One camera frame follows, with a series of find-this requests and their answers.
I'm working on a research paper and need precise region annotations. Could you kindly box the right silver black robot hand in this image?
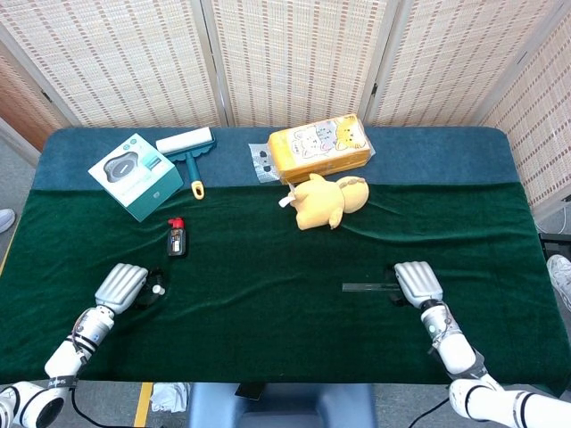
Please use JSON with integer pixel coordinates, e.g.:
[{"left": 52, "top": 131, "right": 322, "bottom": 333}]
[{"left": 384, "top": 260, "right": 444, "bottom": 309}]

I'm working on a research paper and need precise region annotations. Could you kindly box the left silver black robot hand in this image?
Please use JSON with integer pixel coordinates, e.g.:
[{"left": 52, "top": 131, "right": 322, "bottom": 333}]
[{"left": 94, "top": 262, "right": 170, "bottom": 313}]

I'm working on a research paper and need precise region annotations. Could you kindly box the clear glass test tube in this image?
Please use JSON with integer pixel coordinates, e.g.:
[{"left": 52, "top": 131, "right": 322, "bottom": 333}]
[{"left": 342, "top": 281, "right": 402, "bottom": 293}]

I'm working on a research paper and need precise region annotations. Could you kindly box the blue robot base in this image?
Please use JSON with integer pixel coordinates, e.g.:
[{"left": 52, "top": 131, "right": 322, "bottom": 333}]
[{"left": 186, "top": 382, "right": 378, "bottom": 428}]

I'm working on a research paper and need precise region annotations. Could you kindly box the black bottle red cap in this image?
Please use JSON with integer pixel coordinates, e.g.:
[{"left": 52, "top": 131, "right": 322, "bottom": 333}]
[{"left": 166, "top": 217, "right": 187, "bottom": 258}]

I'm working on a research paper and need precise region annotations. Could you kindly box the teal white product box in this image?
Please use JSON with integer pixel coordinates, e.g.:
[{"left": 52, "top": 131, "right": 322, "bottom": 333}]
[{"left": 87, "top": 132, "right": 185, "bottom": 223}]

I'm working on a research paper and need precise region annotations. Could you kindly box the yellow plush toy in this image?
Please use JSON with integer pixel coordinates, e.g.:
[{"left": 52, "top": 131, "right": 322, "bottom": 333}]
[{"left": 278, "top": 173, "right": 370, "bottom": 232}]

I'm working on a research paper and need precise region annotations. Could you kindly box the white crumpled cloth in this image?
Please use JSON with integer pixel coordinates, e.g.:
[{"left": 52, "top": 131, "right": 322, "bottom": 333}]
[{"left": 150, "top": 382, "right": 191, "bottom": 414}]

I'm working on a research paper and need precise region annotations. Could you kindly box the blue table cover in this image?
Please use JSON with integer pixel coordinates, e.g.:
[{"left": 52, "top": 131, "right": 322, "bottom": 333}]
[{"left": 31, "top": 126, "right": 524, "bottom": 193}]

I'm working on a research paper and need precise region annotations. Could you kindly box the green velvet cloth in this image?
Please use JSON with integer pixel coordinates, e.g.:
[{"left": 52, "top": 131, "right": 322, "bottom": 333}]
[{"left": 0, "top": 181, "right": 571, "bottom": 396}]

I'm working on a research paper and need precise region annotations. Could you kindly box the teal lint roller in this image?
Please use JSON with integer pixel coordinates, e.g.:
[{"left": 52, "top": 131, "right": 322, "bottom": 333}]
[{"left": 154, "top": 126, "right": 218, "bottom": 201}]

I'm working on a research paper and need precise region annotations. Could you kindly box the yellow cat tissue pack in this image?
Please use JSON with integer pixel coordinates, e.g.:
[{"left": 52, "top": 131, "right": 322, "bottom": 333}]
[{"left": 267, "top": 113, "right": 377, "bottom": 185}]

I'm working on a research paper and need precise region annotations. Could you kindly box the black flat device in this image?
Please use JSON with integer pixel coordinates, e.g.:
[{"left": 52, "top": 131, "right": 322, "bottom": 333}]
[{"left": 235, "top": 383, "right": 265, "bottom": 400}]

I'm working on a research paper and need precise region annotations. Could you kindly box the clear panda print packet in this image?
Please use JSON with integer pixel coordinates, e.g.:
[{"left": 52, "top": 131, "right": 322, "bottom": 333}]
[{"left": 248, "top": 142, "right": 280, "bottom": 184}]

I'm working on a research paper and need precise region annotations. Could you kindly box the woven folding screen panel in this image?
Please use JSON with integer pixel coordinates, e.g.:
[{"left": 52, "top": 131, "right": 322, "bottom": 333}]
[
  {"left": 363, "top": 0, "right": 571, "bottom": 128},
  {"left": 200, "top": 0, "right": 398, "bottom": 128},
  {"left": 479, "top": 8, "right": 571, "bottom": 210},
  {"left": 0, "top": 39, "right": 68, "bottom": 155},
  {"left": 0, "top": 0, "right": 228, "bottom": 130}
]

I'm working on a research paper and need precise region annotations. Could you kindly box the black cable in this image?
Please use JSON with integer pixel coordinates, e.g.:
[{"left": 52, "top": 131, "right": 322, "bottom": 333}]
[
  {"left": 70, "top": 387, "right": 135, "bottom": 428},
  {"left": 392, "top": 395, "right": 451, "bottom": 428}
]

